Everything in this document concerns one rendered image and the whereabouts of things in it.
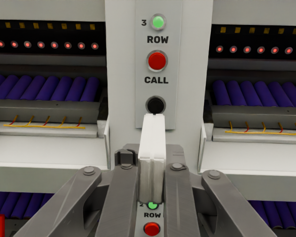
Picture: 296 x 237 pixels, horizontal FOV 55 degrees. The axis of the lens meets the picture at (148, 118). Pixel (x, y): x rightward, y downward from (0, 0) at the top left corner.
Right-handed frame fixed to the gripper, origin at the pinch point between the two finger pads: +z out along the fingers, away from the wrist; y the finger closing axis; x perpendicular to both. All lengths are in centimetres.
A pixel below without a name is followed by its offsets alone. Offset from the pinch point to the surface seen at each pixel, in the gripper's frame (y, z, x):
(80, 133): -9.0, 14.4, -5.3
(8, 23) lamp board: -21.6, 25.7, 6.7
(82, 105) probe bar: -9.3, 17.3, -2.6
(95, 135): -7.2, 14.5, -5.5
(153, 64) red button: -0.3, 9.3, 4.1
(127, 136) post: -2.8, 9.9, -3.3
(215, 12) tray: 5.2, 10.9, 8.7
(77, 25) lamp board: -11.6, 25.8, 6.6
